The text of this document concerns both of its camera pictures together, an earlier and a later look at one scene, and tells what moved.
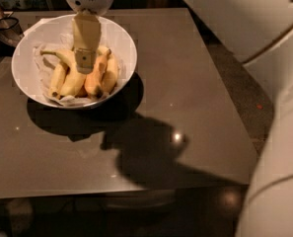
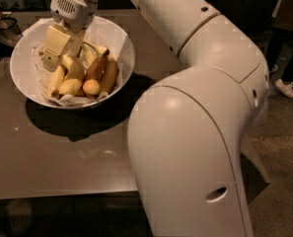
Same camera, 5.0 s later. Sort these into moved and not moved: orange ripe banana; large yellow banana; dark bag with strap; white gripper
Moved: white gripper
Not moved: dark bag with strap; orange ripe banana; large yellow banana
